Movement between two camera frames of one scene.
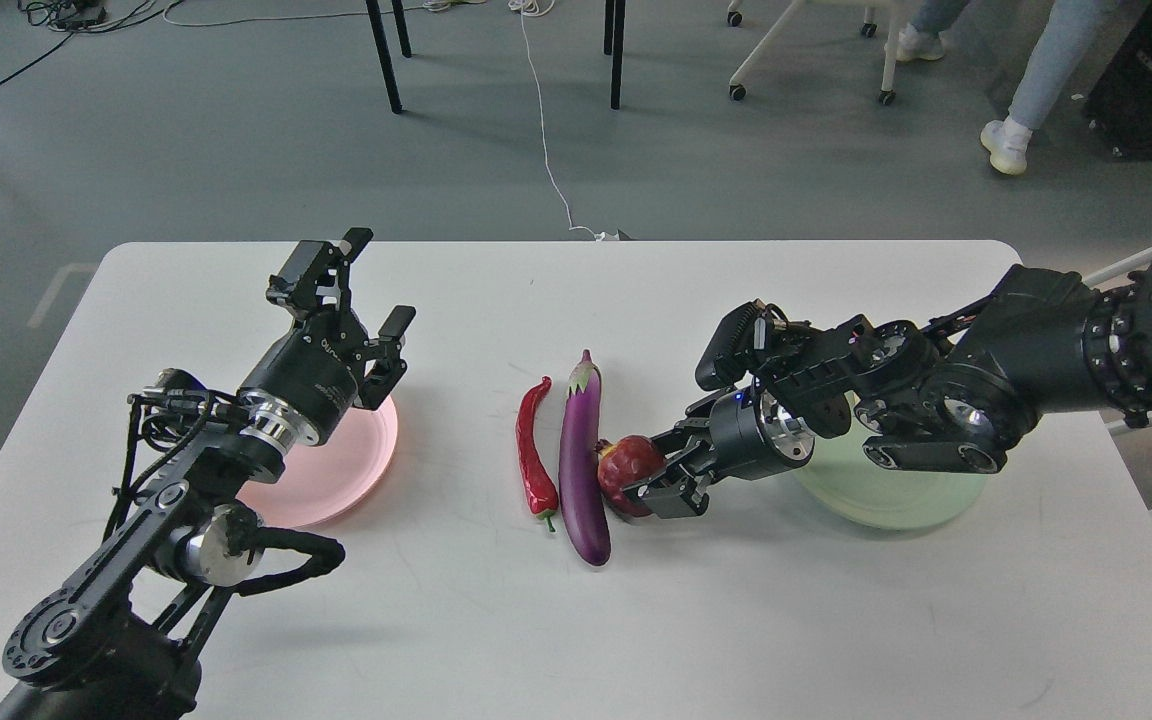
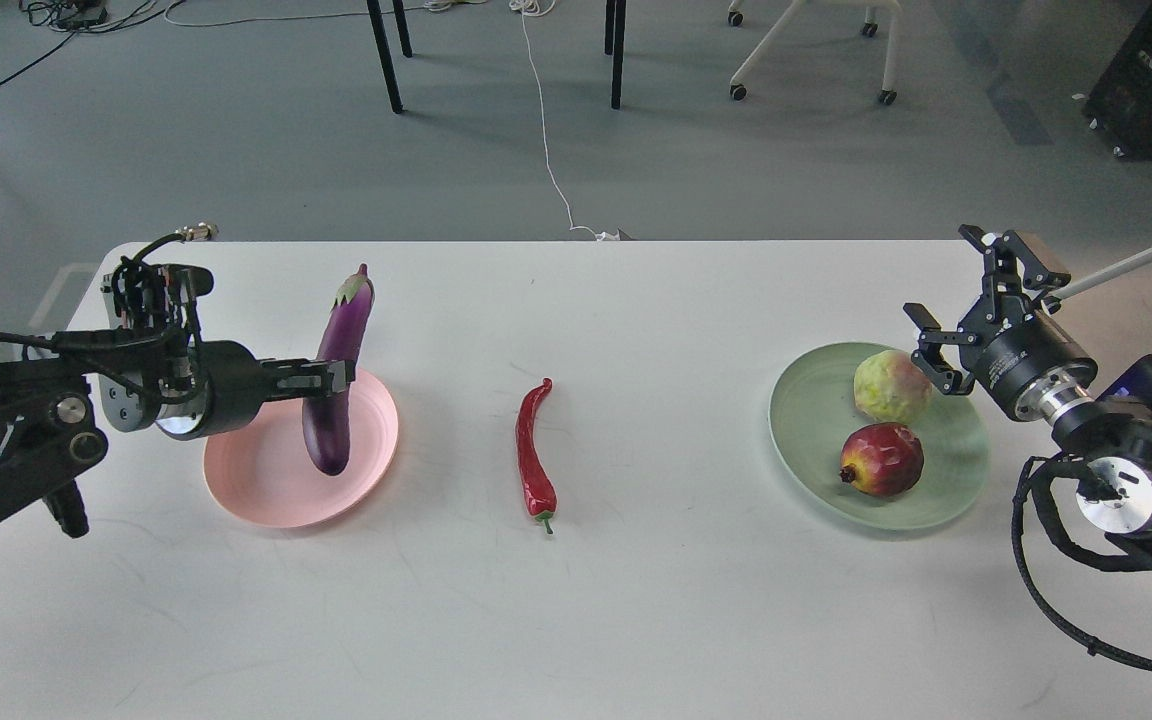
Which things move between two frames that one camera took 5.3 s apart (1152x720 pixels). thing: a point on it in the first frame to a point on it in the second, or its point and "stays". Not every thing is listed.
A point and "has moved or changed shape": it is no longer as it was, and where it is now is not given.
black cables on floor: x=75 y=16 stays
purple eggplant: x=581 y=467 has moved or changed shape
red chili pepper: x=540 y=491 stays
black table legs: x=389 y=74 stays
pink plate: x=323 y=482 stays
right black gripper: x=732 y=435 to x=1017 y=353
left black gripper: x=308 y=382 to x=224 y=384
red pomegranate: x=622 y=463 to x=884 y=459
